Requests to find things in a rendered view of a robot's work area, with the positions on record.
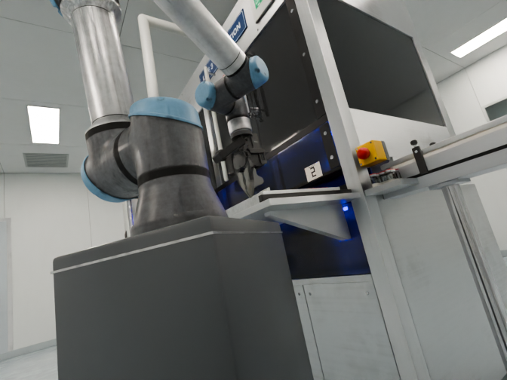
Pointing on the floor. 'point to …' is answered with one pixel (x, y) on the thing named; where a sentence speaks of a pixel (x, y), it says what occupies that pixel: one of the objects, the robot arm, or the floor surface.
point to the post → (343, 139)
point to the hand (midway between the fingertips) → (248, 194)
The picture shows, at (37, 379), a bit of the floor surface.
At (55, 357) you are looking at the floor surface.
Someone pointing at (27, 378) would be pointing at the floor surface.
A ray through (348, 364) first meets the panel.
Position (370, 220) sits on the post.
